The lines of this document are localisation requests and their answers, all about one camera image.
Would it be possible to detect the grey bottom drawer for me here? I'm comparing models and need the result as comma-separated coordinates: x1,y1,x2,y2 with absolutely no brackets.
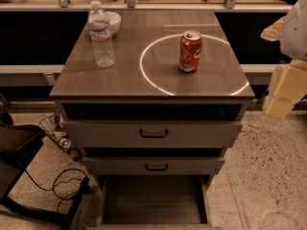
86,175,223,230

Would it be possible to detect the grey top drawer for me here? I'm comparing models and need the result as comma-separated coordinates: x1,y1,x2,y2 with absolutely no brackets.
63,120,243,149

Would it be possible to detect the black cable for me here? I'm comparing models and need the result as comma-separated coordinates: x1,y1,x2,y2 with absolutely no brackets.
24,168,89,213

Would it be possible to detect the snack basket on floor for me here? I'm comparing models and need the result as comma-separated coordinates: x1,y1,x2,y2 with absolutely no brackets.
38,113,82,161

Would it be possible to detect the dark chair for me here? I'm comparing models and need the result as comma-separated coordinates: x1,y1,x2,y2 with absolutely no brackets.
0,112,89,230

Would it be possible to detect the grey drawer cabinet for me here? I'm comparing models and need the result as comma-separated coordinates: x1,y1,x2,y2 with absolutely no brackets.
49,9,256,190

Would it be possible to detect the clear plastic water bottle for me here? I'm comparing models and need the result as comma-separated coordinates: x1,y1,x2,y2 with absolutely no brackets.
87,1,115,68

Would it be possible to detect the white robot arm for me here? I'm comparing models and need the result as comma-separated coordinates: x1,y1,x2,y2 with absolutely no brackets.
261,0,307,124

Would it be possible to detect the orange soda can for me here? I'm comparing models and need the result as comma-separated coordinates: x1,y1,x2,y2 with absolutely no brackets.
179,30,202,73

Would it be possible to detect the white bowl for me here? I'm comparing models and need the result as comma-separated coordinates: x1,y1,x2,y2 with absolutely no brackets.
106,11,122,36

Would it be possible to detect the grey middle drawer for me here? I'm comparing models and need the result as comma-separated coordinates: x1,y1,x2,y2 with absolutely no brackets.
83,157,224,175

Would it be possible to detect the grey drawer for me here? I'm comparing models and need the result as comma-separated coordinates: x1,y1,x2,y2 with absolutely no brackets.
83,157,224,175
86,175,223,230
63,120,243,149

